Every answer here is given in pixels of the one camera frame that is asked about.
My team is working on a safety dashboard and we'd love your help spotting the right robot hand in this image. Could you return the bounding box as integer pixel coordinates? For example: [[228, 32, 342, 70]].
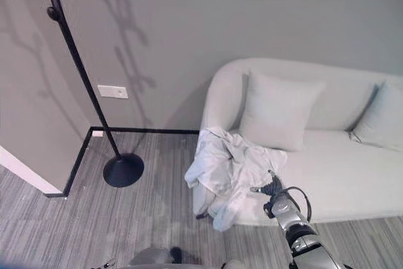
[[249, 169, 287, 204]]

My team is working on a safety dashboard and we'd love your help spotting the white garment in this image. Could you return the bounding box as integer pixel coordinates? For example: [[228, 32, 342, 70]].
[[184, 126, 288, 232]]

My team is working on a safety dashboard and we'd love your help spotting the black clothes rack stand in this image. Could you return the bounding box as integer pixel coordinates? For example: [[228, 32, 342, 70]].
[[40, 0, 145, 188]]

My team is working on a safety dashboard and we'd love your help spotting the white sofa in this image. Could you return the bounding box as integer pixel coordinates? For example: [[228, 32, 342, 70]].
[[191, 57, 403, 227]]

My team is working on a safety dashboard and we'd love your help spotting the large white square cushion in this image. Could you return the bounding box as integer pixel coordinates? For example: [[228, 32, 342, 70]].
[[238, 71, 327, 152]]

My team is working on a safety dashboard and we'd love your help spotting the white wall socket plate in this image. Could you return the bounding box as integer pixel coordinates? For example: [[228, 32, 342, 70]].
[[97, 84, 129, 100]]

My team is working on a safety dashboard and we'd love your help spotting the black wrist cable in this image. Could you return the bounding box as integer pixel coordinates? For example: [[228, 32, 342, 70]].
[[274, 186, 314, 223]]

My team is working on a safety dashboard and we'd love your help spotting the grey robot body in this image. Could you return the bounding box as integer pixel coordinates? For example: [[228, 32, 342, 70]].
[[127, 246, 246, 269]]

